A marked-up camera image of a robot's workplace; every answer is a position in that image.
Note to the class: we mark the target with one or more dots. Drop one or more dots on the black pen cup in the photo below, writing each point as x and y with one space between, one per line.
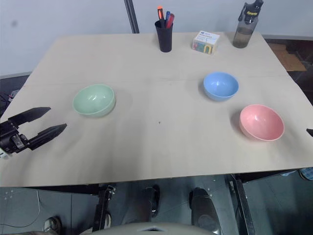
164 36

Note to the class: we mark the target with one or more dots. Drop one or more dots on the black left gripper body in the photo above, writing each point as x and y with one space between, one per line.
11 141

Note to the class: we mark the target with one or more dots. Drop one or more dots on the orange marker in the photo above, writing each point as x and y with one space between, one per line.
160 13

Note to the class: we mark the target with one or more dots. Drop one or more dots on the grey sports water bottle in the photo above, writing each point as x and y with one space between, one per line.
244 27

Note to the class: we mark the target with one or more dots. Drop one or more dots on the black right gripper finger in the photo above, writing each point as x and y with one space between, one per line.
310 131

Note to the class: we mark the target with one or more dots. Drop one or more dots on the black left robot foot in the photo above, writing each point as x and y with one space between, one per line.
152 200

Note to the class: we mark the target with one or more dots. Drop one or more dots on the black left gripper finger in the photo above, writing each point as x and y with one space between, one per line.
29 115
46 134

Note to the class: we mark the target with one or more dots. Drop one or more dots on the blue patterned shoe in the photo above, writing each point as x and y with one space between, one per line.
307 173

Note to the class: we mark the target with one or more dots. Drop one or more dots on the white card box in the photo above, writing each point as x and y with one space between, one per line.
206 42

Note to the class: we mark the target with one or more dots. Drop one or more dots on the blue marker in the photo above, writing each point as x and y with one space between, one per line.
167 17

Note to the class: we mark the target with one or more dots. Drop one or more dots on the black vertical post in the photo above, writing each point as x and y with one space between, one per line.
131 16

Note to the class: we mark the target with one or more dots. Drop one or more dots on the grey sneaker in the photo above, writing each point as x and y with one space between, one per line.
51 225

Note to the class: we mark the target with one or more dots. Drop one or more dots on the black right robot foot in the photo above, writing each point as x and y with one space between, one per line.
203 210

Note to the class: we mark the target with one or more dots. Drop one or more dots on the black robot foot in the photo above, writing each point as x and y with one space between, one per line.
152 200
203 210

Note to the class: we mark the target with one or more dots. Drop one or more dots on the green bowl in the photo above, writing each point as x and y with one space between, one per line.
94 100

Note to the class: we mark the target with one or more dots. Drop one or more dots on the pink bowl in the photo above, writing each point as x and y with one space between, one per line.
261 122

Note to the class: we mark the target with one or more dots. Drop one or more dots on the silver robot torso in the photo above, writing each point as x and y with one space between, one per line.
151 228

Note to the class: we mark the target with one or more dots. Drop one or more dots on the blue bowl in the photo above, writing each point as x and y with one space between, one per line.
220 85

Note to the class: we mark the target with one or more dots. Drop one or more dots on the black table leg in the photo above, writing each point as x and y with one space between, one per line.
104 208
240 203

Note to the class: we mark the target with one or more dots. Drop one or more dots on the red marker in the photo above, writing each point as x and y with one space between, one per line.
170 20

